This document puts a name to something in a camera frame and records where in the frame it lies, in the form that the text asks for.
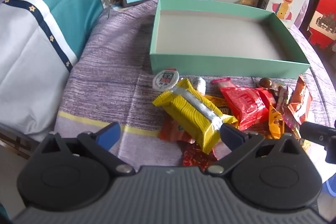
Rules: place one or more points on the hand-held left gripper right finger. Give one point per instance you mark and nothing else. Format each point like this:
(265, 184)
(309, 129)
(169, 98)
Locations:
(231, 133)

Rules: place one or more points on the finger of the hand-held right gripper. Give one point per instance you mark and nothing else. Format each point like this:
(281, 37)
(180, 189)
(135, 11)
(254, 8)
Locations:
(315, 133)

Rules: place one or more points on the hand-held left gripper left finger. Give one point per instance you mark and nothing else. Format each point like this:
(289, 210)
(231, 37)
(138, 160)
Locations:
(109, 133)

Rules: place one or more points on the plain red snack packet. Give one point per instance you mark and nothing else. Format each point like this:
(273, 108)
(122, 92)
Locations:
(241, 106)

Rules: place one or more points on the small red patterned packet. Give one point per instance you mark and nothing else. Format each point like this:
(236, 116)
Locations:
(284, 108)

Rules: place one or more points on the yellow cartoon snack packet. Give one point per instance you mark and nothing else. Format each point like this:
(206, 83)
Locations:
(275, 121)

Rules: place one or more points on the yellow wavy snack packet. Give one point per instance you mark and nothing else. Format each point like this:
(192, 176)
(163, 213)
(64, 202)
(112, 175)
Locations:
(189, 113)

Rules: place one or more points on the small white bottle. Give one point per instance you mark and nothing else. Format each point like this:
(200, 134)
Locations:
(199, 85)

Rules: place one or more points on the brown ball candy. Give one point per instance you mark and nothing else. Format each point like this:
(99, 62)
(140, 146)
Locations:
(266, 82)

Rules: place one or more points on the small white cup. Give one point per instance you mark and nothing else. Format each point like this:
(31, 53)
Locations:
(165, 79)

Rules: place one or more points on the shallow green cardboard box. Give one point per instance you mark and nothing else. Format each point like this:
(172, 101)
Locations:
(223, 37)

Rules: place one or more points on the teal and white bag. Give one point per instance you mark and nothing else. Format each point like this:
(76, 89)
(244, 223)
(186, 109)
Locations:
(34, 56)

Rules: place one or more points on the red gift box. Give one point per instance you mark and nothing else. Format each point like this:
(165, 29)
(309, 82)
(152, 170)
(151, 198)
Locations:
(325, 16)

